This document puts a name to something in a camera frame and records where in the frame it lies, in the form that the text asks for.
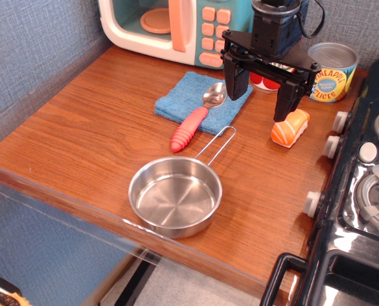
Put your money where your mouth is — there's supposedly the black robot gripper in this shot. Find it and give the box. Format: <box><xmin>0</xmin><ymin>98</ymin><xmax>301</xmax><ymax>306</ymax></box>
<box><xmin>222</xmin><ymin>12</ymin><xmax>322</xmax><ymax>122</ymax></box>

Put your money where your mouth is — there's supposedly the stainless steel pan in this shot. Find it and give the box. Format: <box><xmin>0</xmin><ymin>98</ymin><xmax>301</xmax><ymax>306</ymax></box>
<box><xmin>127</xmin><ymin>126</ymin><xmax>237</xmax><ymax>239</ymax></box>

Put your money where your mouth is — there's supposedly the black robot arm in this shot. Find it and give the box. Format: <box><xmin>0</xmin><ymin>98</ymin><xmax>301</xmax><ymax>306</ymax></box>
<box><xmin>221</xmin><ymin>1</ymin><xmax>324</xmax><ymax>122</ymax></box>

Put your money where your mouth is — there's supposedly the tomato sauce can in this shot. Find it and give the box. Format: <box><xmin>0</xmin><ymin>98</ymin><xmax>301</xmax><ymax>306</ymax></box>
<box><xmin>250</xmin><ymin>62</ymin><xmax>295</xmax><ymax>91</ymax></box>

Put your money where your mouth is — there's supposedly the toy salmon sushi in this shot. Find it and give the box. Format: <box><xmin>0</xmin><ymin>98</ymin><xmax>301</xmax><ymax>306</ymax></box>
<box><xmin>271</xmin><ymin>109</ymin><xmax>311</xmax><ymax>148</ymax></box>

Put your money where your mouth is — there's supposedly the pineapple slices can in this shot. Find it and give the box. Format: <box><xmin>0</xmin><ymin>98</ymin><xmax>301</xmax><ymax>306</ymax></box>
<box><xmin>308</xmin><ymin>42</ymin><xmax>359</xmax><ymax>103</ymax></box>

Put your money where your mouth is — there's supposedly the blue folded cloth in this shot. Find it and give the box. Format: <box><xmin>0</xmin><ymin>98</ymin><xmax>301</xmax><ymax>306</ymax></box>
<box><xmin>154</xmin><ymin>71</ymin><xmax>253</xmax><ymax>135</ymax></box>

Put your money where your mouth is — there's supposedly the toy microwave teal and pink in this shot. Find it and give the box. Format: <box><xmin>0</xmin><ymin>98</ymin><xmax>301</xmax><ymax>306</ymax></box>
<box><xmin>98</xmin><ymin>0</ymin><xmax>253</xmax><ymax>69</ymax></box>

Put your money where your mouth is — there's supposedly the clear acrylic table guard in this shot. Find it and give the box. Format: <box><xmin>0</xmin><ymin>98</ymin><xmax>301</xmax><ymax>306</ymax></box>
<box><xmin>0</xmin><ymin>168</ymin><xmax>266</xmax><ymax>298</ymax></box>

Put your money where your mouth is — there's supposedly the black toy stove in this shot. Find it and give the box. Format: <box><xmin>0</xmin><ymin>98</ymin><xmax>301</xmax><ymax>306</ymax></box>
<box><xmin>261</xmin><ymin>59</ymin><xmax>379</xmax><ymax>305</ymax></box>

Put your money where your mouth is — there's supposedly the orange object at corner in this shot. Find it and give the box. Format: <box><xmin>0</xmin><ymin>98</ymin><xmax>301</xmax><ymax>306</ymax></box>
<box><xmin>0</xmin><ymin>291</ymin><xmax>31</xmax><ymax>306</ymax></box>

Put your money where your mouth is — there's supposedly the spoon with red handle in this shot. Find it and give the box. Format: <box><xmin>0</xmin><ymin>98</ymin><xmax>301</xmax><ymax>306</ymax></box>
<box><xmin>170</xmin><ymin>82</ymin><xmax>227</xmax><ymax>152</ymax></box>

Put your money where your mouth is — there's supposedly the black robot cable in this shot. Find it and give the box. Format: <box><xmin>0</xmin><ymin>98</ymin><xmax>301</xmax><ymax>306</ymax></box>
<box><xmin>296</xmin><ymin>0</ymin><xmax>326</xmax><ymax>40</ymax></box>

